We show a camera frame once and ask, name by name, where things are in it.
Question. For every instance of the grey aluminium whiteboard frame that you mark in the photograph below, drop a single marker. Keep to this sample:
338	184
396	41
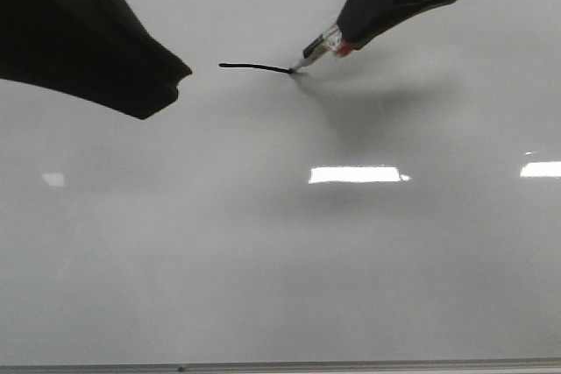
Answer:
509	365

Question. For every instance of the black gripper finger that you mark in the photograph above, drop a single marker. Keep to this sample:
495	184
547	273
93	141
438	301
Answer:
381	2
96	50

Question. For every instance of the white glossy whiteboard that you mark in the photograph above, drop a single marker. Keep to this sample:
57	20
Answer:
401	203

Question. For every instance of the black whiteboard marker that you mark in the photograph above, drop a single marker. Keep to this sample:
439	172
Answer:
329	41

